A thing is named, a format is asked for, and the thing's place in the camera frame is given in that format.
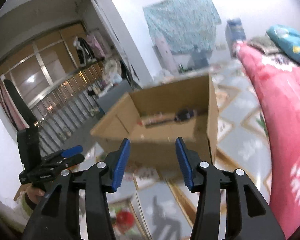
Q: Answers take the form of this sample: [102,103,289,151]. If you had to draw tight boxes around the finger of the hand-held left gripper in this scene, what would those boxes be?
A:
[41,154,85,171]
[42,145,83,161]

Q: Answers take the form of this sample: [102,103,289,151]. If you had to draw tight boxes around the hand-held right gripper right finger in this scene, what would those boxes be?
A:
[175,137,285,240]

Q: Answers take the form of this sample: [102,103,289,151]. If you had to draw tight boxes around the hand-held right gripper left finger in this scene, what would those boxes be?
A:
[21,138,131,240]

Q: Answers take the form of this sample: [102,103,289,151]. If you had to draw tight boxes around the cardboard box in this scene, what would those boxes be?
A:
[90,73,219,170]

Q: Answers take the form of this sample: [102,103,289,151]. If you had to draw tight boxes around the purple smart watch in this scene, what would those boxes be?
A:
[145,108,199,128]

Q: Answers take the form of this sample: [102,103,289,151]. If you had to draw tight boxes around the person's left forearm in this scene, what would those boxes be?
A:
[14,191,40,218]

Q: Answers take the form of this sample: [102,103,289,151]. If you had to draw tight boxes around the person's left hand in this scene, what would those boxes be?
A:
[24,186,46,205]

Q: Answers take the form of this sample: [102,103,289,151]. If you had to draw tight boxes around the pink hanging cloth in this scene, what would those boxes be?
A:
[0,82,25,128]

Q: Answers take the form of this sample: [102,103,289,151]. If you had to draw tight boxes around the dark hanging cloth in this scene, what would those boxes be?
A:
[2,79,38,130]

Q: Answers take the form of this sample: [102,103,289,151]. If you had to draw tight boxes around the metal railing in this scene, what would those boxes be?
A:
[27,65,105,145]

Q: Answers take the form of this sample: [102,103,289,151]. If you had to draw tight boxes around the grey cabinet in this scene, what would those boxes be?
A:
[97,80,133,113]

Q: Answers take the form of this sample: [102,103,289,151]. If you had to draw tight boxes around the patterned tablecloth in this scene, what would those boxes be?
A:
[85,62,273,240]

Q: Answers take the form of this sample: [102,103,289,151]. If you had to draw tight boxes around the pile of pale clothes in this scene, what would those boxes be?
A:
[104,59,123,85]

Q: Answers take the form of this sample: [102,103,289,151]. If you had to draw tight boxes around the metal framed window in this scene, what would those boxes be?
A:
[0,22,90,105]

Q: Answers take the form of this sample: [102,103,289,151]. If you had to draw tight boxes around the black and white hanging jacket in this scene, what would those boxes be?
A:
[74,36,95,67]

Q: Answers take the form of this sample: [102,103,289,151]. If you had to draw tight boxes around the pink hanging garment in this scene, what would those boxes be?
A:
[86,31,107,60]

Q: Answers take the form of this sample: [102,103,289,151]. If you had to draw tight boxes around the clear water jug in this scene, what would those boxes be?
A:
[189,44,209,68]

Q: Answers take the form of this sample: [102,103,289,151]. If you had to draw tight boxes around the white cylindrical appliance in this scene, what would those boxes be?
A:
[154,34,175,72]

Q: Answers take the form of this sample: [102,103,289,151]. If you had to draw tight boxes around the pink floral blanket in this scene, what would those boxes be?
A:
[234,40,300,235]

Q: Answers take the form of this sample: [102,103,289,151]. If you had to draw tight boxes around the blue water jug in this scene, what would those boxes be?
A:
[226,18,247,58]

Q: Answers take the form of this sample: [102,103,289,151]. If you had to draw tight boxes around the grey lace-trimmed cushion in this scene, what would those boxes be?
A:
[247,36,283,54]

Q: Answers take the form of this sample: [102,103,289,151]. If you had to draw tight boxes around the teal patterned pillow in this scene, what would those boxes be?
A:
[266,25,300,68]

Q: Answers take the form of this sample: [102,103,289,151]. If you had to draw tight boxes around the floral cloth on wall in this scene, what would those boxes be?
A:
[143,0,222,55]

